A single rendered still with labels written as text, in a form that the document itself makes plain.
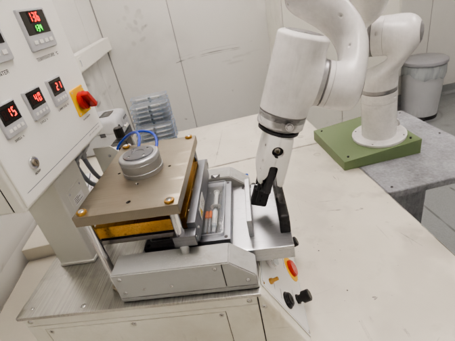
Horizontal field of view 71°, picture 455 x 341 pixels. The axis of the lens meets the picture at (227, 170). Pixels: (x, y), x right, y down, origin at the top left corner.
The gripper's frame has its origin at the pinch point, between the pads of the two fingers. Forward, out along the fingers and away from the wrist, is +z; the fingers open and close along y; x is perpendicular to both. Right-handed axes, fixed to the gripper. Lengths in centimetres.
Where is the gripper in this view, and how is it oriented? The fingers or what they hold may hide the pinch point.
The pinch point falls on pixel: (260, 195)
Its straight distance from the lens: 65.9
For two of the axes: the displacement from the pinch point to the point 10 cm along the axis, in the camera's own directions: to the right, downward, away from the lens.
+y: 0.2, -5.0, 8.7
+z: -1.7, 8.5, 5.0
